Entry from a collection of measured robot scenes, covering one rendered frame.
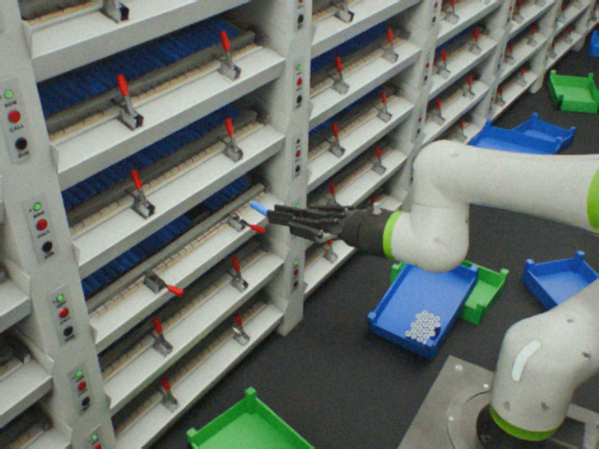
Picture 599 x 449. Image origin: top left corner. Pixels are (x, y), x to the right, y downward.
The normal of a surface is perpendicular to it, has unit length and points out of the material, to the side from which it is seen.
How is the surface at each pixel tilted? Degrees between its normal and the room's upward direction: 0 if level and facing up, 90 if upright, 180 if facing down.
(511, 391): 88
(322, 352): 0
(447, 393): 2
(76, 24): 18
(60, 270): 90
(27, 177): 90
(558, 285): 0
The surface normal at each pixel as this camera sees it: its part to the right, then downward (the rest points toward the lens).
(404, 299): -0.16, -0.63
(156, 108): 0.27, -0.67
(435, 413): 0.03, -0.83
